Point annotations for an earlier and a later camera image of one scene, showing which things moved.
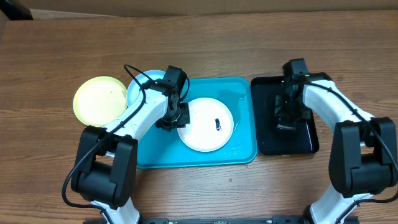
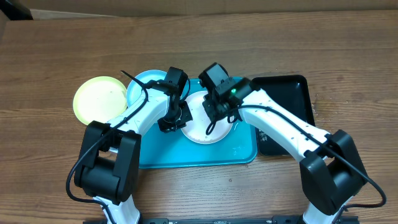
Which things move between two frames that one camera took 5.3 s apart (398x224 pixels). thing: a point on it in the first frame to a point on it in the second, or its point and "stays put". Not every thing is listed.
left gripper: x=184 y=119 stays put
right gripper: x=288 y=119 to x=214 y=109
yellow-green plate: x=97 y=100 stays put
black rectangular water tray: x=270 y=140 stays put
